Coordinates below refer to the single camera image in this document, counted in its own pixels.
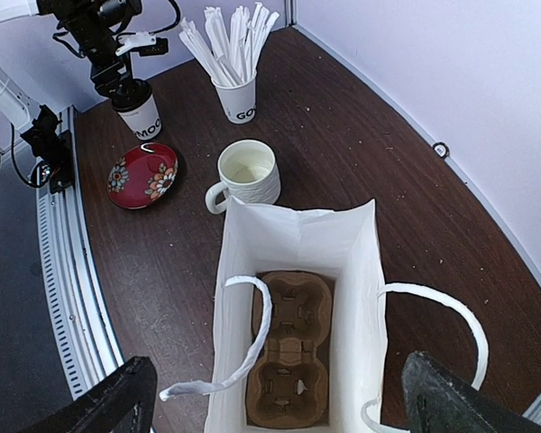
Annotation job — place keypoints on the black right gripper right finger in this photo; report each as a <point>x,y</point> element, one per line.
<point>439,401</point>

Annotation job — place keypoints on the cup of white straws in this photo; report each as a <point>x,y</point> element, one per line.
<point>229,52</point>

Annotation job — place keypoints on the white ceramic mug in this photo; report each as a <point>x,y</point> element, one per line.
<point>248,170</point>

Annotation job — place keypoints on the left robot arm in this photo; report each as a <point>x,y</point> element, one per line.
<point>43,68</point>

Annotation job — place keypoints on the red floral plate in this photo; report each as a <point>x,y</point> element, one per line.
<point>142,175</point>

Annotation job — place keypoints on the black plastic cup lid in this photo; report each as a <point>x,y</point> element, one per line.
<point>131,96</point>

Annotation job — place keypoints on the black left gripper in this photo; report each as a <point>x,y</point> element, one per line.
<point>114,77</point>

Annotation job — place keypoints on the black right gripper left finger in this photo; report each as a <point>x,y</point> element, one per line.
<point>129,392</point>

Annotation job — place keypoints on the white paper coffee cup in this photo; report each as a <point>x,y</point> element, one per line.
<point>144,120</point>

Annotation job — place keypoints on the brown paper bag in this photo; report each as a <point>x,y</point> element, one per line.
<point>341,245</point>

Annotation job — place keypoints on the aluminium front rail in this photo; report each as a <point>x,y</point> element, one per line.
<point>82,328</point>

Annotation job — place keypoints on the cardboard cup carrier tray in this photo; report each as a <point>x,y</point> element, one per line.
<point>288,388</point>

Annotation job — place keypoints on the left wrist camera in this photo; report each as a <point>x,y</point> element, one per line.
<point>144,43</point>

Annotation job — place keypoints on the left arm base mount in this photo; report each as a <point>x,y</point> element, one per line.
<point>53,148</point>

